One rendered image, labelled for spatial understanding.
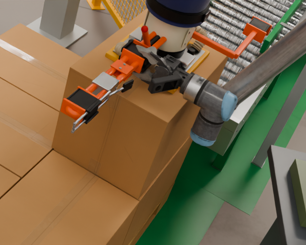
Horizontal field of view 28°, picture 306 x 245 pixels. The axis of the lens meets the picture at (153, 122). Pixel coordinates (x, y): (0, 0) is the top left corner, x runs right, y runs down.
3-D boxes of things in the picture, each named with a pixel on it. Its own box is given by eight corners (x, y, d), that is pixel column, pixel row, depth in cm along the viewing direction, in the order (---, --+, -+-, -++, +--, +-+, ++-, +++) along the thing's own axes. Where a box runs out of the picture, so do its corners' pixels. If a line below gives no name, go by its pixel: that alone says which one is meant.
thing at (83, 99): (75, 97, 184) (78, 85, 181) (95, 110, 183) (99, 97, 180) (59, 111, 178) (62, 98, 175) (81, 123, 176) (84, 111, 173)
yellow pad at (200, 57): (187, 43, 244) (191, 33, 240) (209, 55, 242) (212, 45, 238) (148, 81, 218) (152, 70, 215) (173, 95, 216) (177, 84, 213)
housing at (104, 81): (99, 81, 194) (102, 70, 191) (117, 91, 192) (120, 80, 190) (87, 91, 188) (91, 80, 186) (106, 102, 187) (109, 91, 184)
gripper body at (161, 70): (160, 70, 209) (190, 86, 207) (148, 81, 203) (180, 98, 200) (166, 52, 204) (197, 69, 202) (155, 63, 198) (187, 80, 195)
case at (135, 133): (125, 79, 282) (148, 7, 256) (200, 122, 274) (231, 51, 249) (50, 147, 237) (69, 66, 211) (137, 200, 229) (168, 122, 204)
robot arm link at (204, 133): (218, 134, 214) (230, 108, 207) (210, 153, 206) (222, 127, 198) (194, 123, 215) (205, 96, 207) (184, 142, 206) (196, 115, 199)
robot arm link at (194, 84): (190, 108, 199) (200, 85, 193) (178, 101, 200) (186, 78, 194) (201, 96, 206) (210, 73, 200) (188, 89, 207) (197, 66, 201)
